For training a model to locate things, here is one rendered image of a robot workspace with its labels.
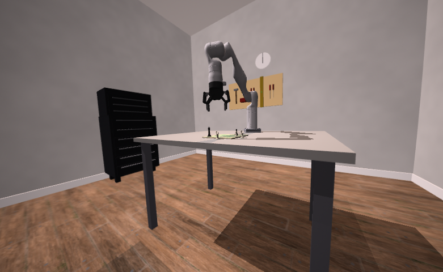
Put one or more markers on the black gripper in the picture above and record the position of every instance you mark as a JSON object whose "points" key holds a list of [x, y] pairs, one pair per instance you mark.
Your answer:
{"points": [[216, 93]]}

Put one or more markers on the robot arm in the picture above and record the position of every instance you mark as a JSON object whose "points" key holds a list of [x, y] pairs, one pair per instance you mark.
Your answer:
{"points": [[217, 49]]}

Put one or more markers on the green and cream chessboard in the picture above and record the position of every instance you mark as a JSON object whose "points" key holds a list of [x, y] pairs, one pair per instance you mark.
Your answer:
{"points": [[224, 136]]}

